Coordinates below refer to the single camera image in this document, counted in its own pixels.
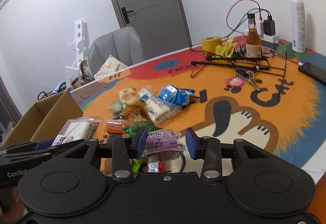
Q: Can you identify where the green candy packet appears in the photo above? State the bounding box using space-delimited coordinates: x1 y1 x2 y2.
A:
123 120 161 137

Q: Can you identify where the purple snack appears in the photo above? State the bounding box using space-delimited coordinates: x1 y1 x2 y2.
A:
142 129 187 163

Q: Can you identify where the pink wafer snack packet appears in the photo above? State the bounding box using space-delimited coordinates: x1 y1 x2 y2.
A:
105 120 130 134

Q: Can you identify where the red white snack packet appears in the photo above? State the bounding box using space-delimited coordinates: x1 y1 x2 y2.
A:
146 162 166 173

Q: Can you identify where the small brown snack packet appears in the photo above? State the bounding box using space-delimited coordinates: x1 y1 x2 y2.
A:
123 106 148 122

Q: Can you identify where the long white bread packet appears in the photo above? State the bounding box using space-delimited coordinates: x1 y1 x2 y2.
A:
138 87 182 125

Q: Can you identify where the teal cracker packet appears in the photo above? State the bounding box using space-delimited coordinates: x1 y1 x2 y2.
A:
108 100 124 116

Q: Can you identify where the brown cardboard box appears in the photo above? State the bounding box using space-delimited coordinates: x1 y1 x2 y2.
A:
4 91 83 146

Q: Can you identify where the round biscuit sleeve packet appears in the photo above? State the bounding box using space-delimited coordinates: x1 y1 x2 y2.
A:
119 87 138 106

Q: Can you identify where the blue snack packet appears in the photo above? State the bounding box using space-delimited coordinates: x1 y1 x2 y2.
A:
159 84 195 107

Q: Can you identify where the key bunch with pink charm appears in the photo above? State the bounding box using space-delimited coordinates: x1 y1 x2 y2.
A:
226 70 262 92

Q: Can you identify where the dotted beige cushion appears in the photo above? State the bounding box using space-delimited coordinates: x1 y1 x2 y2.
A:
94 55 128 81

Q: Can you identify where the black shoe rack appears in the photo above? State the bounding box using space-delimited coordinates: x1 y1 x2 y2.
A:
37 82 67 100

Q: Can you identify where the colourful cartoon table mat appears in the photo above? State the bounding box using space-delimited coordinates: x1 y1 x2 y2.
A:
71 44 325 180

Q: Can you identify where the white perforated rack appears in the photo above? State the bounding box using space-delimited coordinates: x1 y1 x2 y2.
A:
66 19 88 88

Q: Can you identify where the grey padded chair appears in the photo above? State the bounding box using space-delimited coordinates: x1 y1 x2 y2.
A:
88 26 145 74

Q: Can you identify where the yellow plastic bag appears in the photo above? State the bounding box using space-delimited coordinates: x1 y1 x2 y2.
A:
214 38 238 58

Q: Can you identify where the yellow tape roll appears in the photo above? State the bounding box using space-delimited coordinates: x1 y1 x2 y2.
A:
200 36 221 52

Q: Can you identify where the amber sauce bottle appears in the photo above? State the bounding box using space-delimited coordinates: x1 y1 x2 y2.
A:
246 14 262 58

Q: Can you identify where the white power strip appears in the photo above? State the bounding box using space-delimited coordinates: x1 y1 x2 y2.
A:
242 29 279 44

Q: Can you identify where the black charger plug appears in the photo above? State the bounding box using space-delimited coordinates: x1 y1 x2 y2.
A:
264 15 276 36

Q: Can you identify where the black phone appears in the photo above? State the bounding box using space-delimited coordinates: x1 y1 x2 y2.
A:
298 62 326 85

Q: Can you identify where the grey door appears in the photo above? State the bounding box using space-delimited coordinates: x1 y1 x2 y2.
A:
112 0 192 59

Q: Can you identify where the white spray bottle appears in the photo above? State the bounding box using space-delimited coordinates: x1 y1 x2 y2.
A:
290 0 306 53

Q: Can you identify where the black wire rack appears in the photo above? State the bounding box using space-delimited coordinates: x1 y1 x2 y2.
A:
191 56 287 77

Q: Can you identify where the red cable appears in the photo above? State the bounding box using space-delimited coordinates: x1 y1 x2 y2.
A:
226 0 263 34

